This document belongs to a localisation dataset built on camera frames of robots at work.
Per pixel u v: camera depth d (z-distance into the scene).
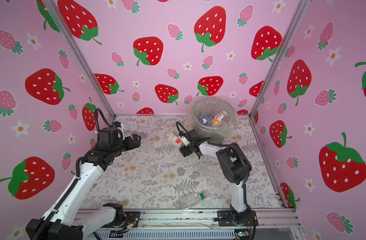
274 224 0.73
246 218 0.64
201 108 0.96
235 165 0.52
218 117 0.88
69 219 0.41
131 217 0.75
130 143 0.68
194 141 0.78
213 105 0.95
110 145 0.57
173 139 0.98
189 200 0.80
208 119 0.90
